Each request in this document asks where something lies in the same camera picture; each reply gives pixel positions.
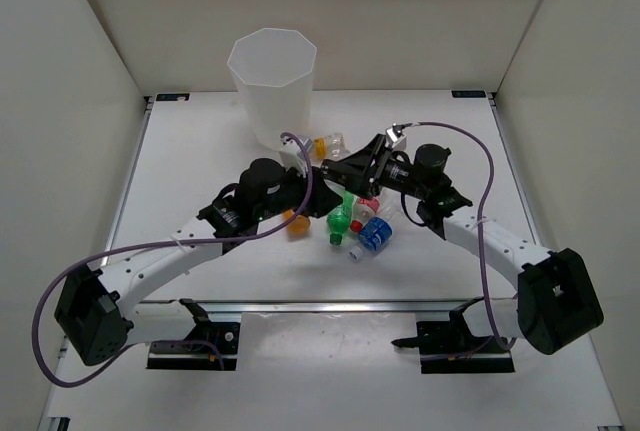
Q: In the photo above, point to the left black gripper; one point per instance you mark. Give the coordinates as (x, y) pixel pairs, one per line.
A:
(322, 200)

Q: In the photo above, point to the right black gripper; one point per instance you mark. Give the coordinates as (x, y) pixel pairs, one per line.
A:
(359, 168)

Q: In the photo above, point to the clear bottle blue label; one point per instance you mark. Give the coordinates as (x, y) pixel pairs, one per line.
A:
(374, 236)

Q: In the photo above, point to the clear bottle black label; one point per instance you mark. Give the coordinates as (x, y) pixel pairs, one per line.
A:
(365, 173)

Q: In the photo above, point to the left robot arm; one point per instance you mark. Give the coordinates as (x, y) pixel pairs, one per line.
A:
(96, 307)

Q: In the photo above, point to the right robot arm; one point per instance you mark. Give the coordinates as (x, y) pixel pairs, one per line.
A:
(555, 302)

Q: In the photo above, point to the white octagonal plastic bin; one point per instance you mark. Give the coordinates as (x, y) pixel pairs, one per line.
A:
(273, 71)

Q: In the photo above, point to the clear bottle yellow cap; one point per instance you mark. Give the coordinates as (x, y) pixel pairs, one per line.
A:
(331, 146)

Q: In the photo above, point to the clear bottle red label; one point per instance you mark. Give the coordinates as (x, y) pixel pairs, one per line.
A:
(365, 209)

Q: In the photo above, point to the orange plastic bottle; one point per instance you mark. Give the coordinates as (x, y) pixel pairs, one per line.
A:
(299, 227)

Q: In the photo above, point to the green plastic bottle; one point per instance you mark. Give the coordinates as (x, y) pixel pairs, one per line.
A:
(339, 219)

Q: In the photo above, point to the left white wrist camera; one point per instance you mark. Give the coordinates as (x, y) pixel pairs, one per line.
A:
(292, 156)

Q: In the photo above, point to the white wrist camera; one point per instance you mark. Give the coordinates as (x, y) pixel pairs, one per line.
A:
(292, 156)
(395, 137)

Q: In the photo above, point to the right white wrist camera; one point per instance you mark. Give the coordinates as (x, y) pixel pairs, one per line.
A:
(395, 137)

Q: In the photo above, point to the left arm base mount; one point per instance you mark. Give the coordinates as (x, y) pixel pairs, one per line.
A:
(212, 343)

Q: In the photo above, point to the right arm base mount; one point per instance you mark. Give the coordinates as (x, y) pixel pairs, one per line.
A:
(448, 347)

